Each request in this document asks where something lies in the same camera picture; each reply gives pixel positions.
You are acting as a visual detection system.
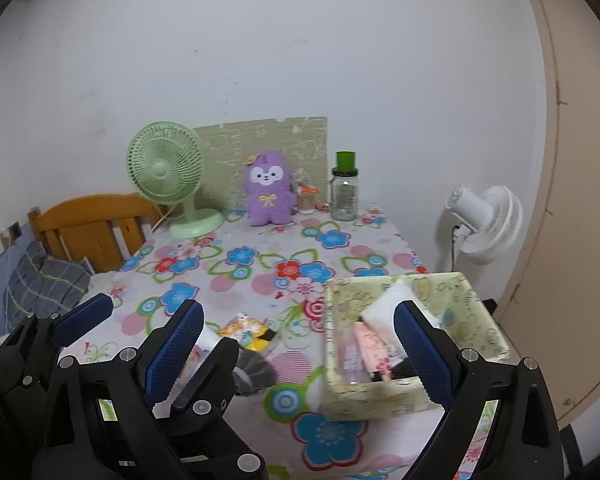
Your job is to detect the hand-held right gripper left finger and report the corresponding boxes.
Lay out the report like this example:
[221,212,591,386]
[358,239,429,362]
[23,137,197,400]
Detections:
[32,299,205,480]

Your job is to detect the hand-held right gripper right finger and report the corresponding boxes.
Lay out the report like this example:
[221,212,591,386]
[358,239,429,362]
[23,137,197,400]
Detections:
[393,299,563,480]

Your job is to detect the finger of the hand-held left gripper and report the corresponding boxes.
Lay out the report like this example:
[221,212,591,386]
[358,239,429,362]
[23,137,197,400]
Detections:
[170,337,241,423]
[0,294,114,480]

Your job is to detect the white pads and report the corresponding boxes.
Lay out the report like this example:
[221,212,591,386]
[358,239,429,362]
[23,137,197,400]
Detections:
[198,324,223,357]

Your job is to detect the grey cloth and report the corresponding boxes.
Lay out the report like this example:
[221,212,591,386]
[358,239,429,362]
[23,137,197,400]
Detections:
[232,350,276,396]

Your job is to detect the yellow cartoon tissue pack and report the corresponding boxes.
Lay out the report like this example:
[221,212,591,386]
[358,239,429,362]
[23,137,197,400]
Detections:
[216,313,273,352]

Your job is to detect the white tissue pack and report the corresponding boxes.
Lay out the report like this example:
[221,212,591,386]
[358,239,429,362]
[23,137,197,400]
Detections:
[360,281,443,336]

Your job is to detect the yellow-green fabric storage box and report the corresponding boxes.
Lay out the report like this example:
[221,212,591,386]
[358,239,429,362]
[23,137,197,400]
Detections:
[322,271,512,422]

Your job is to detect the pale pink tissue pack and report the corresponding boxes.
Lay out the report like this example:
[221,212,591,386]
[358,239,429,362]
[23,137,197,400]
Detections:
[336,324,367,385]

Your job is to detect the grey plaid pillow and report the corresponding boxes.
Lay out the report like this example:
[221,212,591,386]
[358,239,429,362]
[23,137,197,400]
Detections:
[5,240,93,321]

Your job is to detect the floral tablecloth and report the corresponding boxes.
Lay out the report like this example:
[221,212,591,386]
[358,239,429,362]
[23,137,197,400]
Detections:
[60,207,501,480]

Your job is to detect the wooden headboard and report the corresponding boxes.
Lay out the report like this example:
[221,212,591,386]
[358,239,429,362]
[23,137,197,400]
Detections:
[28,193,168,273]

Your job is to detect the white standing fan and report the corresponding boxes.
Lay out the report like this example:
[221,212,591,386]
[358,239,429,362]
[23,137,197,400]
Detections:
[434,185,523,273]

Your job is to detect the green desk fan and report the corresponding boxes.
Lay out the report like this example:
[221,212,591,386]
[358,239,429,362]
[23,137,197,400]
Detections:
[126,121,224,239]

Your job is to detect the purple plush toy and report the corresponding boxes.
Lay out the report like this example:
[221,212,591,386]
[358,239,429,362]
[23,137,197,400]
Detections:
[243,151,298,227]

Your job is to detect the glass jar with green lid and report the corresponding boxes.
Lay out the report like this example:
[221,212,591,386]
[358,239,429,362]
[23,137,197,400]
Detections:
[330,151,361,222]

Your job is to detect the small jar with orange lid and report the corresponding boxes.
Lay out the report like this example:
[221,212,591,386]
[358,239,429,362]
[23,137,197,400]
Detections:
[296,175,319,216]

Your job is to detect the beige door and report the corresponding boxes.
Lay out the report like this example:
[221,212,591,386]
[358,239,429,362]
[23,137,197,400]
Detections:
[495,0,600,426]

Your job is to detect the green patterned board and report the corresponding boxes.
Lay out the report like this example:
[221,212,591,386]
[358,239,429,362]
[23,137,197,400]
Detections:
[194,116,328,213]

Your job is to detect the desk fan power cable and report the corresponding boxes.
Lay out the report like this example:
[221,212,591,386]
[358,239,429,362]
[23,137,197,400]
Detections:
[152,205,179,234]

